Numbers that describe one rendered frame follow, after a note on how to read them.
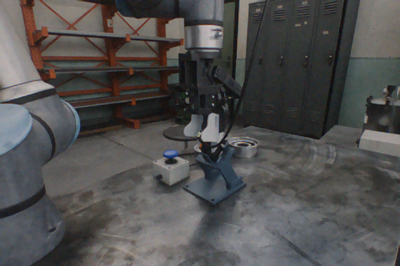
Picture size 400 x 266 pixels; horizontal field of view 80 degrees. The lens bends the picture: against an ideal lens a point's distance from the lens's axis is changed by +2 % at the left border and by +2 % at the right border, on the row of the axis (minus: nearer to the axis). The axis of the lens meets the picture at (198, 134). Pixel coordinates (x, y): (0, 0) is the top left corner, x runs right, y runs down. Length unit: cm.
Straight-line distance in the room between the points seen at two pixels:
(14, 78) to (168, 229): 39
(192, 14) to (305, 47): 308
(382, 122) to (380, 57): 234
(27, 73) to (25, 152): 18
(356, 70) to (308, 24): 90
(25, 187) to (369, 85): 372
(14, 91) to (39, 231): 25
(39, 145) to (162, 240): 26
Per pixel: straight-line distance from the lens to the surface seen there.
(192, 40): 47
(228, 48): 470
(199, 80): 47
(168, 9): 48
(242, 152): 77
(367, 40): 385
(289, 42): 360
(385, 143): 133
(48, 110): 54
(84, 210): 58
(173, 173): 61
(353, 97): 387
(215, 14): 47
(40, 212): 48
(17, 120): 43
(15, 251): 48
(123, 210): 55
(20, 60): 57
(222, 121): 50
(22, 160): 44
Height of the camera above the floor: 110
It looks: 17 degrees down
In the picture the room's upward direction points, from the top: straight up
